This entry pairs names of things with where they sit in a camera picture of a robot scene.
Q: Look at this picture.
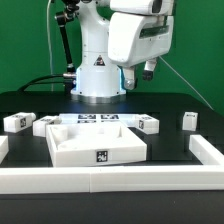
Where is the white marker base plate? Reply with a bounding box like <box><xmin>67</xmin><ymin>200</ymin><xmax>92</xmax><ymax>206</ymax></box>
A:
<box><xmin>59</xmin><ymin>113</ymin><xmax>135</xmax><ymax>127</ymax></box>

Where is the white fence rail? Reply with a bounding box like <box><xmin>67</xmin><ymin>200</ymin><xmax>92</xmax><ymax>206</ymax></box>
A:
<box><xmin>0</xmin><ymin>136</ymin><xmax>9</xmax><ymax>164</ymax></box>
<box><xmin>0</xmin><ymin>165</ymin><xmax>224</xmax><ymax>194</ymax></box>
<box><xmin>189</xmin><ymin>135</ymin><xmax>224</xmax><ymax>166</ymax></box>

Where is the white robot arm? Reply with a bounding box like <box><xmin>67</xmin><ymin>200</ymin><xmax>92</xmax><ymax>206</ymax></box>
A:
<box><xmin>71</xmin><ymin>0</ymin><xmax>175</xmax><ymax>104</ymax></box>

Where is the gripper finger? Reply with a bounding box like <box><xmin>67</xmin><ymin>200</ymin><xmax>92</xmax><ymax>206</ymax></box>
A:
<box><xmin>142</xmin><ymin>58</ymin><xmax>157</xmax><ymax>81</ymax></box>
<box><xmin>123</xmin><ymin>67</ymin><xmax>136</xmax><ymax>90</ymax></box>

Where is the white square table top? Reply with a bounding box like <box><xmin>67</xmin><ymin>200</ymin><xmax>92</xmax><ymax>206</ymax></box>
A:
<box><xmin>46</xmin><ymin>122</ymin><xmax>147</xmax><ymax>167</ymax></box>

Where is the grey cable right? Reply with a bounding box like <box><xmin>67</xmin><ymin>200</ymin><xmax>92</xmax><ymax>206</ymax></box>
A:
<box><xmin>157</xmin><ymin>55</ymin><xmax>215</xmax><ymax>111</ymax></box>

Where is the thin white cable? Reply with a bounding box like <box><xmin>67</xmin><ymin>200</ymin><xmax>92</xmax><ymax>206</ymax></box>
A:
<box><xmin>46</xmin><ymin>0</ymin><xmax>56</xmax><ymax>92</ymax></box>

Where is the white left fence rail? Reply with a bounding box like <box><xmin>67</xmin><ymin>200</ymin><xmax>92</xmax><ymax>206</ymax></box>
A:
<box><xmin>0</xmin><ymin>136</ymin><xmax>9</xmax><ymax>164</ymax></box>

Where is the black cable bundle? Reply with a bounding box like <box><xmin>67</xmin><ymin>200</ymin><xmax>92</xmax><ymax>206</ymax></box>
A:
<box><xmin>17</xmin><ymin>74</ymin><xmax>73</xmax><ymax>92</ymax></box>

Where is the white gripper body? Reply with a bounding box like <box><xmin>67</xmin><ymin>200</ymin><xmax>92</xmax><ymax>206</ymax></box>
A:
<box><xmin>108</xmin><ymin>12</ymin><xmax>174</xmax><ymax>67</ymax></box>

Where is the white front fence rail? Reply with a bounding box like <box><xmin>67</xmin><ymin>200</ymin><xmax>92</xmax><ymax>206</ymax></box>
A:
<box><xmin>0</xmin><ymin>165</ymin><xmax>224</xmax><ymax>194</ymax></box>

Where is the white right fence rail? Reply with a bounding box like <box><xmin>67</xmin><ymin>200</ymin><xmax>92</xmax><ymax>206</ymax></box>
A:
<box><xmin>189</xmin><ymin>135</ymin><xmax>224</xmax><ymax>166</ymax></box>

